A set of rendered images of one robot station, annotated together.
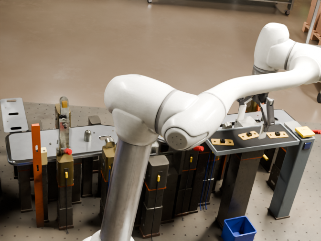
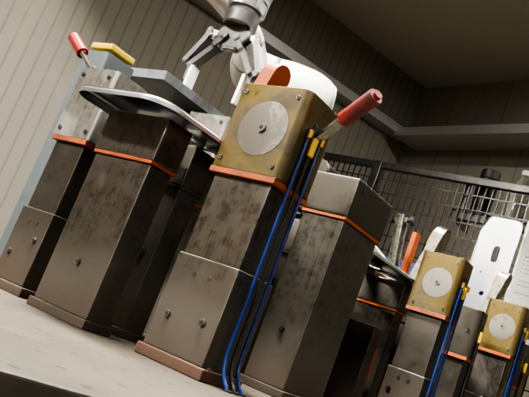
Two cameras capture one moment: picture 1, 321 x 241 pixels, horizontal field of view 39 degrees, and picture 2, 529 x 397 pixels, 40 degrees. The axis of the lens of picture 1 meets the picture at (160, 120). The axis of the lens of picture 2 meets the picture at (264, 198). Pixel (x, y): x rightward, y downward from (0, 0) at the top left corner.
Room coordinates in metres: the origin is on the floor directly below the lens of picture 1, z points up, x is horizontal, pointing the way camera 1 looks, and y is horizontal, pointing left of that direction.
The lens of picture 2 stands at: (2.90, -0.88, 0.77)
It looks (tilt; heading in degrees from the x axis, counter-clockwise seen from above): 10 degrees up; 152
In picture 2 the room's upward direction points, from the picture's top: 21 degrees clockwise
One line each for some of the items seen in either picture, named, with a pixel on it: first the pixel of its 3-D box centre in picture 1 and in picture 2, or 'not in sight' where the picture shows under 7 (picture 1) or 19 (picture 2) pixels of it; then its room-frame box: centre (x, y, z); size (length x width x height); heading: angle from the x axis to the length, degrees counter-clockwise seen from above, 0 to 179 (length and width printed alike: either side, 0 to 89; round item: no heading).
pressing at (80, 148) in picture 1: (165, 130); (351, 250); (1.73, -0.03, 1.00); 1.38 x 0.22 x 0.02; 114
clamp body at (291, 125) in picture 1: (287, 159); (62, 183); (1.78, -0.63, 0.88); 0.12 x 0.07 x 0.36; 24
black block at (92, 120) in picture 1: (93, 143); (456, 376); (1.77, 0.31, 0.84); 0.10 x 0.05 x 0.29; 24
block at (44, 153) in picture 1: (43, 186); not in sight; (1.38, 0.43, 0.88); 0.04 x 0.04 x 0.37; 24
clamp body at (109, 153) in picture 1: (110, 190); not in sight; (1.41, 0.17, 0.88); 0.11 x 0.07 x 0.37; 24
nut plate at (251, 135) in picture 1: (249, 134); not in sight; (1.51, -0.35, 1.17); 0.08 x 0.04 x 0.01; 123
